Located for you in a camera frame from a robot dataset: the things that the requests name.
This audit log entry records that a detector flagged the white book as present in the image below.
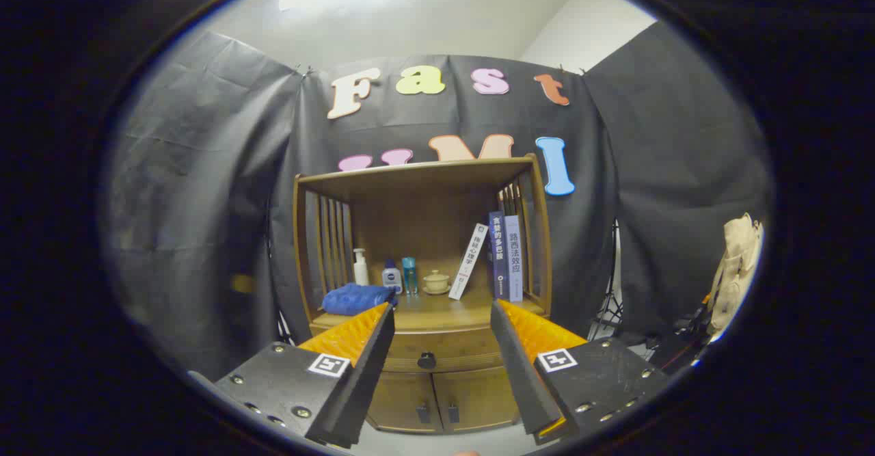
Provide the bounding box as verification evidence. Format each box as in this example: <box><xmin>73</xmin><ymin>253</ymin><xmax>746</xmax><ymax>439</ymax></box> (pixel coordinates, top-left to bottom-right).
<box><xmin>448</xmin><ymin>223</ymin><xmax>490</xmax><ymax>301</ymax></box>

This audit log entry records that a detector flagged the dark blue book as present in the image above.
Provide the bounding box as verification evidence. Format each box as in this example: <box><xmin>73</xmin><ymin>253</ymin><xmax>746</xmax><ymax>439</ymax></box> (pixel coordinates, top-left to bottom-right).
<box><xmin>487</xmin><ymin>211</ymin><xmax>511</xmax><ymax>301</ymax></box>

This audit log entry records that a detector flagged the beige cloth bag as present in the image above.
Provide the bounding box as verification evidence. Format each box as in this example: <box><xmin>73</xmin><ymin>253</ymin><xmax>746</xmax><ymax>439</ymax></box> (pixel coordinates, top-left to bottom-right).
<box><xmin>708</xmin><ymin>213</ymin><xmax>764</xmax><ymax>337</ymax></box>

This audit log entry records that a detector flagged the wooden cabinet door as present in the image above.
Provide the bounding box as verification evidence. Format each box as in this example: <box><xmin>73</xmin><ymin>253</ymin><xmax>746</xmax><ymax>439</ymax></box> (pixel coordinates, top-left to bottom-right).
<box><xmin>366</xmin><ymin>373</ymin><xmax>445</xmax><ymax>435</ymax></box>
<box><xmin>432</xmin><ymin>367</ymin><xmax>522</xmax><ymax>433</ymax></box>

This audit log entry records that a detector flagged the blue folded towel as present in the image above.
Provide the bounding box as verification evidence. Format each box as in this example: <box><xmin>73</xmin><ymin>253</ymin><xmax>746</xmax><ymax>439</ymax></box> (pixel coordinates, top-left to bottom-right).
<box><xmin>321</xmin><ymin>282</ymin><xmax>399</xmax><ymax>317</ymax></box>

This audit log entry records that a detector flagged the white bottle with blue cap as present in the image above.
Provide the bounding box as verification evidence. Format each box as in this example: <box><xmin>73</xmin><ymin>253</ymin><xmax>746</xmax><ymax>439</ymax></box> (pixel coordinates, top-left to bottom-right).
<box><xmin>381</xmin><ymin>259</ymin><xmax>404</xmax><ymax>295</ymax></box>

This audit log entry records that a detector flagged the pale grey-blue book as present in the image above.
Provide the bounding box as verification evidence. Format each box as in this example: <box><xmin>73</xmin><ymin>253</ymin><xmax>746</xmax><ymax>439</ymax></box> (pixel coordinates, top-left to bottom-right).
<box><xmin>504</xmin><ymin>215</ymin><xmax>524</xmax><ymax>303</ymax></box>

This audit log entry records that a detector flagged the wooden countertop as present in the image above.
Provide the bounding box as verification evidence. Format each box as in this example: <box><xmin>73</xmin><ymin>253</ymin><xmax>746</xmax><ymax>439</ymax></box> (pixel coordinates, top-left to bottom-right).
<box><xmin>311</xmin><ymin>292</ymin><xmax>548</xmax><ymax>334</ymax></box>

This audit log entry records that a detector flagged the wooden cabinet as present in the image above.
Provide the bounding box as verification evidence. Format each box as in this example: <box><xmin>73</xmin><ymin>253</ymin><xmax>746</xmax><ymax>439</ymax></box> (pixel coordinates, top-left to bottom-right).
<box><xmin>293</xmin><ymin>154</ymin><xmax>553</xmax><ymax>436</ymax></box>

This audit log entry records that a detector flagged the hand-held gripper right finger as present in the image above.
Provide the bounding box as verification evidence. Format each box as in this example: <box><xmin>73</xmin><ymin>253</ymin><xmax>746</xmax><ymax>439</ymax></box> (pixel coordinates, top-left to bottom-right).
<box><xmin>490</xmin><ymin>299</ymin><xmax>674</xmax><ymax>445</ymax></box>

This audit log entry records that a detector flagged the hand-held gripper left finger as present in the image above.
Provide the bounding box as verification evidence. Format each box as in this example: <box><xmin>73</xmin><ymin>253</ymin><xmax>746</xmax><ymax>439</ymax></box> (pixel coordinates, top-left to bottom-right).
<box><xmin>188</xmin><ymin>302</ymin><xmax>396</xmax><ymax>448</ymax></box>

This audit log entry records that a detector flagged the black device with orange part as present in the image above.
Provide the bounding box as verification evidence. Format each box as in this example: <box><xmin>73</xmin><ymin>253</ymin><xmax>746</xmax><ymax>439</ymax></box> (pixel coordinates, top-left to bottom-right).
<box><xmin>673</xmin><ymin>295</ymin><xmax>717</xmax><ymax>351</ymax></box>

